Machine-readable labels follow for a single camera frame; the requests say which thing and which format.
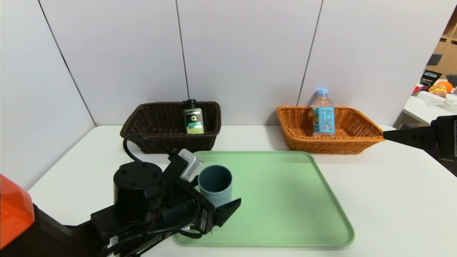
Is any blue-grey plastic cup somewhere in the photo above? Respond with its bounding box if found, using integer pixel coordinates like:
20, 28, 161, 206
198, 165, 233, 208

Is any dark brown wicker basket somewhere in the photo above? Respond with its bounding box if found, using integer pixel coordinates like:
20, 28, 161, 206
120, 101, 222, 154

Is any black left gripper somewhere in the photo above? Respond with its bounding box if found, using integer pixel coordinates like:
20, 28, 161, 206
179, 191, 241, 235

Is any black left camera cable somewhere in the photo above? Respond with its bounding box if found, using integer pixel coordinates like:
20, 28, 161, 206
123, 134, 179, 164

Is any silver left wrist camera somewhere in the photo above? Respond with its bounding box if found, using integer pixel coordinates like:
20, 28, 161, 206
177, 149, 204, 183

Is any orange wicker basket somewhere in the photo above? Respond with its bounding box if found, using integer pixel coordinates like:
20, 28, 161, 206
276, 106, 389, 155

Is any light green plastic tray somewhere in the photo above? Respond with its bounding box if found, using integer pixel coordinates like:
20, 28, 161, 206
173, 150, 355, 248

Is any black printed sign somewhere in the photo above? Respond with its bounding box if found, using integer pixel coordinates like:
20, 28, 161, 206
420, 70, 442, 87

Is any yellow-brown food item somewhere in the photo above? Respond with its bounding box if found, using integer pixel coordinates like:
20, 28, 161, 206
428, 86, 447, 99

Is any wooden shelf unit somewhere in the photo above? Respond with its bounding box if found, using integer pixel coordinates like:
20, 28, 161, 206
427, 7, 457, 86

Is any black pump bottle green label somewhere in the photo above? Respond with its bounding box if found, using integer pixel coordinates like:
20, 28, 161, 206
184, 99, 205, 135

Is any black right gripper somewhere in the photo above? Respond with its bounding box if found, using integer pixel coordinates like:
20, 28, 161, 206
383, 115, 457, 162

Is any white background table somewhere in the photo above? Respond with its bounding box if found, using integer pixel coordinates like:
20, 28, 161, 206
403, 95, 457, 126

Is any white box with cables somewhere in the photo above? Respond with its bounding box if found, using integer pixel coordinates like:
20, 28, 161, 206
417, 91, 457, 107

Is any clear water bottle blue cap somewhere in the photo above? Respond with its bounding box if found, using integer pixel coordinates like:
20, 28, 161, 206
310, 88, 336, 137

